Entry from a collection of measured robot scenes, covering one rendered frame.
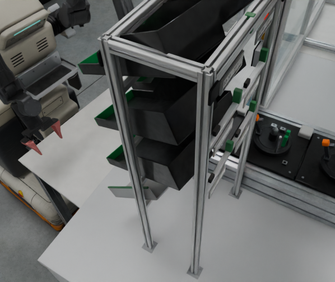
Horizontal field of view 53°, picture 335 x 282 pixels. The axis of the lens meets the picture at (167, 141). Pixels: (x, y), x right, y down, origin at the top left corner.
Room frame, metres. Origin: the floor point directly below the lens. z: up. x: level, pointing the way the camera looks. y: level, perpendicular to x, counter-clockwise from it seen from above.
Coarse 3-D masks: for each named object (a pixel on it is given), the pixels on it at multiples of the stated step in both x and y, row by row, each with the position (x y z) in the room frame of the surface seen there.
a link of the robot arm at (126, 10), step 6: (114, 0) 1.06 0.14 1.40; (120, 0) 1.04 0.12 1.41; (126, 0) 1.05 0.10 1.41; (114, 6) 1.06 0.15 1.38; (120, 6) 1.04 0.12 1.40; (126, 6) 1.03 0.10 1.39; (132, 6) 1.05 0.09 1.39; (120, 12) 1.03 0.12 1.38; (126, 12) 1.02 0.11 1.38; (120, 18) 1.03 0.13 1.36
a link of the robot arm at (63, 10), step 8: (72, 0) 1.25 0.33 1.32; (80, 0) 1.25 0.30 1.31; (64, 8) 1.25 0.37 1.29; (72, 8) 1.24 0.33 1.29; (80, 8) 1.26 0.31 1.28; (88, 8) 1.29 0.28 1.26; (64, 16) 1.25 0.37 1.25; (72, 16) 1.24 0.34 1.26; (88, 16) 1.28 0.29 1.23; (64, 24) 1.25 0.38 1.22; (72, 24) 1.24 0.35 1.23
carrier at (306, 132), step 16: (272, 128) 0.78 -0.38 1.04; (288, 128) 0.83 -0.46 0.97; (304, 128) 0.81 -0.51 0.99; (240, 144) 0.77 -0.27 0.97; (256, 144) 0.75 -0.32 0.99; (272, 144) 0.74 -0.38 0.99; (288, 144) 0.74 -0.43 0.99; (304, 144) 0.75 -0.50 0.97; (256, 160) 0.69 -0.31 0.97; (272, 160) 0.69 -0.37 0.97; (288, 160) 0.69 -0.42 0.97; (288, 176) 0.62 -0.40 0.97
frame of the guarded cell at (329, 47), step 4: (328, 0) 1.92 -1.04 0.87; (332, 0) 1.91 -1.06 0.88; (244, 8) 1.70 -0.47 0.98; (240, 12) 1.71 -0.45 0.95; (244, 12) 1.71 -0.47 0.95; (240, 16) 1.71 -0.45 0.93; (304, 40) 1.50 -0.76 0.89; (308, 40) 1.50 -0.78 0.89; (312, 40) 1.50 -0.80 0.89; (316, 40) 1.50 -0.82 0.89; (304, 44) 1.50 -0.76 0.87; (308, 44) 1.49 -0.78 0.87; (312, 44) 1.48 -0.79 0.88; (316, 44) 1.47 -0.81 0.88; (320, 44) 1.46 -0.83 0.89; (324, 44) 1.46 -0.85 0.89; (328, 44) 1.45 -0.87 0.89; (332, 44) 1.45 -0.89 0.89; (316, 48) 1.47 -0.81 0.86; (320, 48) 1.45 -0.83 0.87; (324, 48) 1.45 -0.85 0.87; (328, 48) 1.43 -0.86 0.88; (332, 48) 1.42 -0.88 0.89; (332, 52) 1.42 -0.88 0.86
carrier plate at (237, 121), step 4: (236, 116) 0.91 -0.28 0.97; (240, 116) 0.91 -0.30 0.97; (244, 116) 0.91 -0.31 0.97; (236, 120) 0.89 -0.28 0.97; (240, 120) 0.89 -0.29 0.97; (232, 124) 0.87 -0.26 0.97; (236, 124) 0.87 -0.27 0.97; (240, 124) 0.88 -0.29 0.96; (232, 128) 0.85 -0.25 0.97; (236, 128) 0.85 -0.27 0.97; (232, 132) 0.83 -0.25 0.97; (220, 136) 0.82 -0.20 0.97; (228, 136) 0.81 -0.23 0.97; (232, 136) 0.81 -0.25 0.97; (224, 140) 0.79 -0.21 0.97; (224, 144) 0.77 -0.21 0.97; (220, 148) 0.76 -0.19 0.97; (224, 148) 0.76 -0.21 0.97; (224, 152) 0.75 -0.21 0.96
